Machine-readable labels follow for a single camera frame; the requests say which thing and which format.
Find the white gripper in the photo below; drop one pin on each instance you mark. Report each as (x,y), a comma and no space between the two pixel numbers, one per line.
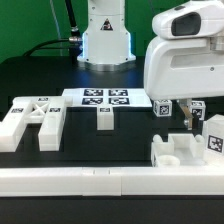
(182,69)

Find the white chair seat part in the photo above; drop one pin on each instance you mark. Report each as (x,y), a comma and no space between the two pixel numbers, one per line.
(178,150)

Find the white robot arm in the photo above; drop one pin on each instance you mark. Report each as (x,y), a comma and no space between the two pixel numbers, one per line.
(218,43)

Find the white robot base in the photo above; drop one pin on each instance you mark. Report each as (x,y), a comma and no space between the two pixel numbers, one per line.
(106,43)

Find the white tagged cube right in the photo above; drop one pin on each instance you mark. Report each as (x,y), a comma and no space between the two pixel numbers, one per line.
(198,108)

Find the white tagged cube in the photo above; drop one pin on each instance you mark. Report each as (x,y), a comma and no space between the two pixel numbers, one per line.
(162,108)
(198,108)

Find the white tagged cube left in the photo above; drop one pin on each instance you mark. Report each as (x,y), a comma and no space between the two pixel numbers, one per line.
(162,108)

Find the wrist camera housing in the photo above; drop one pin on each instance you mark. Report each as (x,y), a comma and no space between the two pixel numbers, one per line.
(193,19)

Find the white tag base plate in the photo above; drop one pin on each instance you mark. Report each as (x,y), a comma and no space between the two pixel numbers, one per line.
(118,97)

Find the white front fence rail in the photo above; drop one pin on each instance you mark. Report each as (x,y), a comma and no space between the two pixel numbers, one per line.
(111,181)

